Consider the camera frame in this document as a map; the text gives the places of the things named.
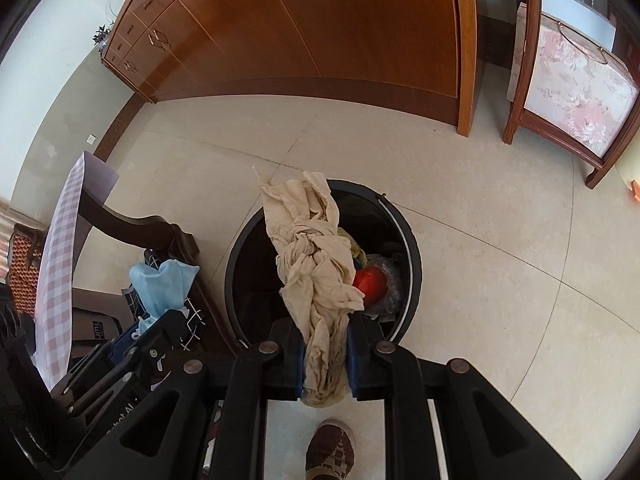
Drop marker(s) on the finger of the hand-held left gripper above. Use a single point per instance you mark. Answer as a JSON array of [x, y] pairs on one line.
[[167, 332], [125, 346]]

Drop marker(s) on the red plastic bag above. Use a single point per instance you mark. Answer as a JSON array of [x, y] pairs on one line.
[[372, 285]]

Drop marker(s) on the yellow cloth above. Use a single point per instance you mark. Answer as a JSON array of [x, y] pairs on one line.
[[352, 247]]

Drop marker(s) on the small potted plant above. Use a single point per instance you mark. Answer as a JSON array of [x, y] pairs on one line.
[[102, 36]]

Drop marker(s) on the beige cloth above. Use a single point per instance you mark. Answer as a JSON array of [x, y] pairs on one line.
[[310, 280]]

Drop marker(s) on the pink floral box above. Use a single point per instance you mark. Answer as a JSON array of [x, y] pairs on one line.
[[575, 90]]

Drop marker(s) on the wooden chair floral cushion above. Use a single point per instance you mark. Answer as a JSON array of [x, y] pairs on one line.
[[515, 125]]

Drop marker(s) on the person's right shoe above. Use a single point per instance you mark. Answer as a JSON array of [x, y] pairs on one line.
[[330, 452]]

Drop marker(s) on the table with checkered cloth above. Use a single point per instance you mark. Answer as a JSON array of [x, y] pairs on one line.
[[55, 270]]

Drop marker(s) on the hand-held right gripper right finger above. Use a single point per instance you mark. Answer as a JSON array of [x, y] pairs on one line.
[[355, 370]]

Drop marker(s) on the orange plastic piece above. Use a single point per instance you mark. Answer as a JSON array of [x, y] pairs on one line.
[[635, 187]]

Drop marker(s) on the wooden sofa with brown cushions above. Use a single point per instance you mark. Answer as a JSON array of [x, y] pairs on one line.
[[22, 270]]

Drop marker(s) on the long brown wooden sideboard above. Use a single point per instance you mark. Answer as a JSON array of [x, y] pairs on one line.
[[325, 35]]

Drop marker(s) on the clear plastic bag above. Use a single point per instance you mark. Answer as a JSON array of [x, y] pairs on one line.
[[395, 280]]

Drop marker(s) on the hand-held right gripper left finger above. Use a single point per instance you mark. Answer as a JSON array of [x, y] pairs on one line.
[[285, 355]]

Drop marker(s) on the black round bin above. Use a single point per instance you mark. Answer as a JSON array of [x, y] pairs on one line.
[[250, 270]]

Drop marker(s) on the dark wooden chair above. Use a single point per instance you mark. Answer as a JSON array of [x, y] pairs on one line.
[[130, 225]]

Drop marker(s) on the blue face mask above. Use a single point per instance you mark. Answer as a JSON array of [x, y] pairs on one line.
[[160, 285]]

